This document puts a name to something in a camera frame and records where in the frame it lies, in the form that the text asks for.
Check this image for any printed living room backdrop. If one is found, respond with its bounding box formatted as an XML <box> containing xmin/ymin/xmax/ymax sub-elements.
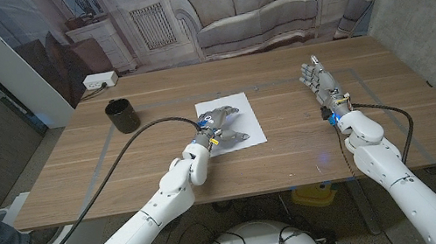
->
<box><xmin>0</xmin><ymin>0</ymin><xmax>425</xmax><ymax>122</ymax></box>

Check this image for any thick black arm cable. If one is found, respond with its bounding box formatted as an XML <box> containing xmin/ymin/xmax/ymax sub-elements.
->
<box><xmin>0</xmin><ymin>111</ymin><xmax>222</xmax><ymax>244</ymax></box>
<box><xmin>350</xmin><ymin>93</ymin><xmax>422</xmax><ymax>173</ymax></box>

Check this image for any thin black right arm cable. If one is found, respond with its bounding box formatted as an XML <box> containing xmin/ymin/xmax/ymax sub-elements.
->
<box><xmin>332</xmin><ymin>116</ymin><xmax>394</xmax><ymax>244</ymax></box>

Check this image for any black power strip cable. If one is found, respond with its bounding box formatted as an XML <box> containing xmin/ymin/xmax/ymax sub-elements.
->
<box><xmin>76</xmin><ymin>81</ymin><xmax>111</xmax><ymax>102</ymax></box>

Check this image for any yellow object under table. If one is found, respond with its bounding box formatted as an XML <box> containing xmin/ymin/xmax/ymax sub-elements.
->
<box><xmin>290</xmin><ymin>181</ymin><xmax>339</xmax><ymax>212</ymax></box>

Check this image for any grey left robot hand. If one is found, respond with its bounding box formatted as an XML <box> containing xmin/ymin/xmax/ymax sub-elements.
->
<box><xmin>191</xmin><ymin>102</ymin><xmax>251</xmax><ymax>151</ymax></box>

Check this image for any black round floor fan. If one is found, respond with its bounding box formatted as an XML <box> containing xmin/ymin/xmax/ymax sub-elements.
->
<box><xmin>158</xmin><ymin>215</ymin><xmax>186</xmax><ymax>235</ymax></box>

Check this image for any black cup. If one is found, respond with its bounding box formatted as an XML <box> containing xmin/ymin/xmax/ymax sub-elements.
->
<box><xmin>102</xmin><ymin>95</ymin><xmax>143</xmax><ymax>137</ymax></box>

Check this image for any white power strip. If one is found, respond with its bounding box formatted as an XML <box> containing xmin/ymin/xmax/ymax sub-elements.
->
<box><xmin>81</xmin><ymin>70</ymin><xmax>121</xmax><ymax>92</ymax></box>

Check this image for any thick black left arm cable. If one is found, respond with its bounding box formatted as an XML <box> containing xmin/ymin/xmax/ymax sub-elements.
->
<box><xmin>0</xmin><ymin>111</ymin><xmax>222</xmax><ymax>244</ymax></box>

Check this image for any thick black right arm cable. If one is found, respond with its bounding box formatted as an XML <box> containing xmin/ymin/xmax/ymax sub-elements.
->
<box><xmin>350</xmin><ymin>93</ymin><xmax>422</xmax><ymax>173</ymax></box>

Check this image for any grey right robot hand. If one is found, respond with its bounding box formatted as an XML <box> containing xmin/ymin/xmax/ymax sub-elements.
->
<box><xmin>295</xmin><ymin>50</ymin><xmax>355</xmax><ymax>124</ymax></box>

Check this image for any white paper sheet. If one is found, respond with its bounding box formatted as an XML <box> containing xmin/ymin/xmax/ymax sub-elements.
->
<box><xmin>193</xmin><ymin>89</ymin><xmax>270</xmax><ymax>160</ymax></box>

